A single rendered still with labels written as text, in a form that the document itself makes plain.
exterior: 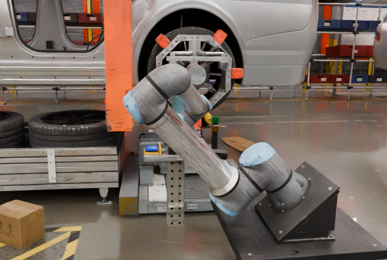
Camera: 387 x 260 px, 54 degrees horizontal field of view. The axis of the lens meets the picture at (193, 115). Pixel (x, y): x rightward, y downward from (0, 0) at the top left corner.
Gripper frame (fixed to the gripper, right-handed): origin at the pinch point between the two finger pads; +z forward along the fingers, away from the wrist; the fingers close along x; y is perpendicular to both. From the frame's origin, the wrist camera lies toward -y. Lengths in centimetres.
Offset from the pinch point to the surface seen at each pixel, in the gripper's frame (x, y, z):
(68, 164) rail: -48, 61, -83
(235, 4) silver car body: 15, -84, -124
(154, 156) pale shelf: -16.7, 19.5, -39.6
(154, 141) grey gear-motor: -46, 4, -76
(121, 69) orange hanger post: 7, 17, -92
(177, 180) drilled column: -32.6, 9.8, -29.7
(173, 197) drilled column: -41, 14, -26
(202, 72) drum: -9, -38, -88
